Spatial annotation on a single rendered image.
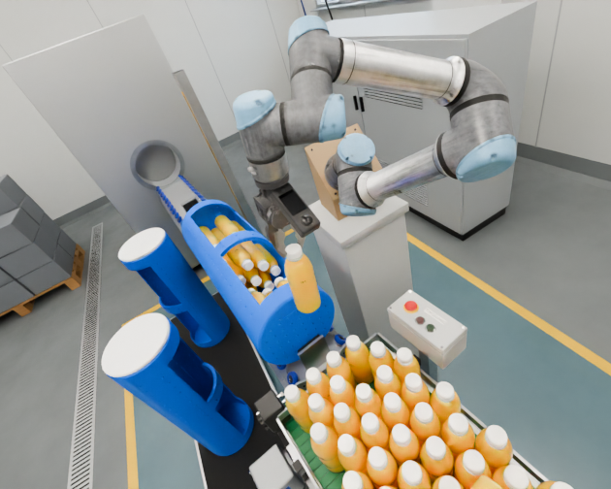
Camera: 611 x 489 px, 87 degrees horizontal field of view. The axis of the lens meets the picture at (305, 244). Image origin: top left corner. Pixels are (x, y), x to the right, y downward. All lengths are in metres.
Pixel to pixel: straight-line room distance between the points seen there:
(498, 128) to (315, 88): 0.38
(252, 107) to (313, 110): 0.10
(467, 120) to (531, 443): 1.63
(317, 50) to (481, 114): 0.36
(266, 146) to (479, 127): 0.44
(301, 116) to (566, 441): 1.90
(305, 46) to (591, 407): 2.03
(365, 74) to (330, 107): 0.13
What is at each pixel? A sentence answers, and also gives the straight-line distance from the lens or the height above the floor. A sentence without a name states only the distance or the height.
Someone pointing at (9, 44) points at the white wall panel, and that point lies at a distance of 5.86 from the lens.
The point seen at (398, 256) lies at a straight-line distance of 1.46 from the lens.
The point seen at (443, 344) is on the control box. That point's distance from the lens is 0.96.
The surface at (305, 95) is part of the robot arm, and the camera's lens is 0.60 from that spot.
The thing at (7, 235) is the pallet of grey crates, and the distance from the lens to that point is 4.24.
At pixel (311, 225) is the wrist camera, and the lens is 0.63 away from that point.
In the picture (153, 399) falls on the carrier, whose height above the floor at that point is 0.84.
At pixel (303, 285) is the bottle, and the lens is 0.81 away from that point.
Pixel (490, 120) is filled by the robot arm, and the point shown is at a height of 1.60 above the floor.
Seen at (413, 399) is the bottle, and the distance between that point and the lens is 0.94.
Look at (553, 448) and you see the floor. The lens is 2.09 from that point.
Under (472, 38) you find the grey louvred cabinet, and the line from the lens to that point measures 2.16.
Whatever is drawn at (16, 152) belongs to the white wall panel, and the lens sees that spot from 6.09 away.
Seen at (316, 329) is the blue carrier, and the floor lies 1.04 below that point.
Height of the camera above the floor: 1.92
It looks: 39 degrees down
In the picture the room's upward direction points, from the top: 21 degrees counter-clockwise
